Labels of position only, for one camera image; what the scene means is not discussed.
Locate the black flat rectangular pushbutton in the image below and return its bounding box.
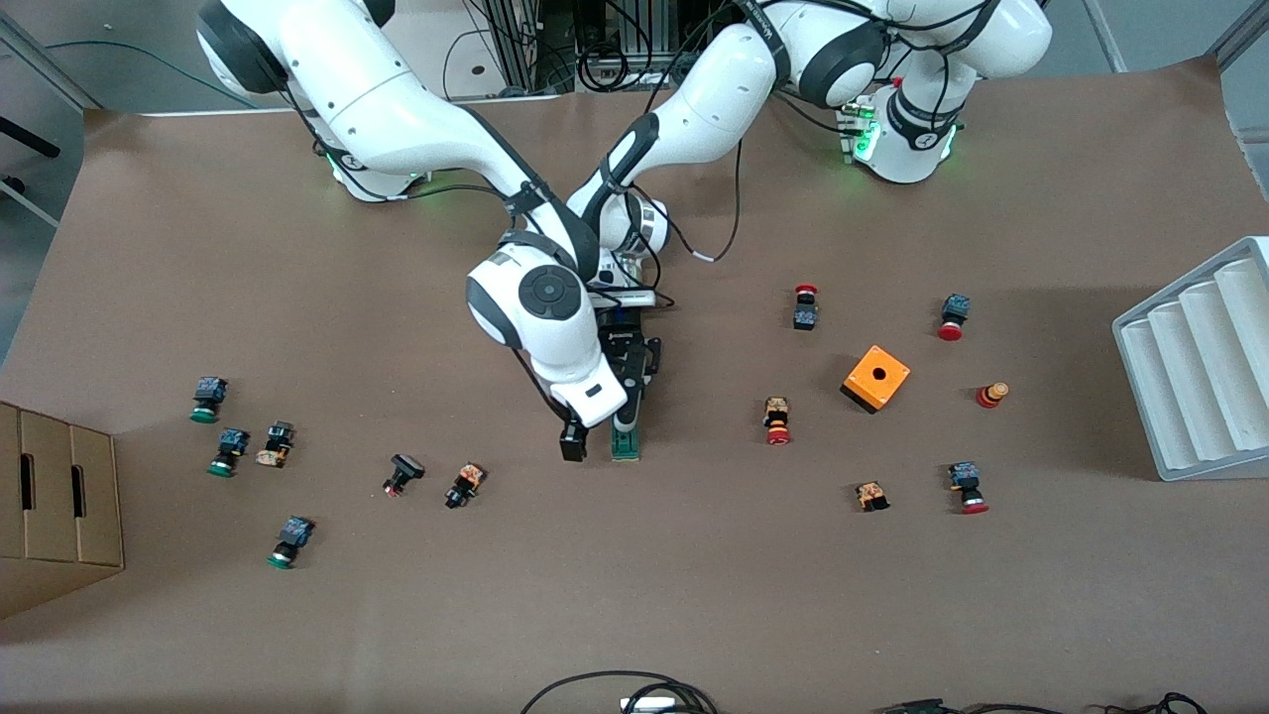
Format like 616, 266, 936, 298
383, 454, 425, 499

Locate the brown cardboard box with slots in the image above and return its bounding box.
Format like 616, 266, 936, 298
0, 401, 126, 621

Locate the white stepped plastic rack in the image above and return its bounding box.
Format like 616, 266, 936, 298
1112, 236, 1269, 483

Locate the black bar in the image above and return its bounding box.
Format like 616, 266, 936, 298
0, 116, 60, 160

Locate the black selector switch orange block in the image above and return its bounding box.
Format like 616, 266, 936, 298
444, 462, 487, 511
255, 421, 296, 469

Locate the black cable white tip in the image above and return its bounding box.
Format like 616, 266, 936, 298
634, 129, 745, 265

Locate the orange button enclosure box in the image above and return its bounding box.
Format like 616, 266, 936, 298
841, 345, 911, 416

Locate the black looped cable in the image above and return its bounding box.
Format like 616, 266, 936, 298
520, 671, 720, 714

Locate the green mushroom pushbutton switch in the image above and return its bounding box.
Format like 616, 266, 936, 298
190, 376, 229, 424
266, 516, 316, 570
207, 427, 251, 478

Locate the equipment rack with cables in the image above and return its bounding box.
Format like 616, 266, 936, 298
436, 0, 754, 100

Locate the thin black cable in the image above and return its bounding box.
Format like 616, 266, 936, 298
872, 692, 1211, 714

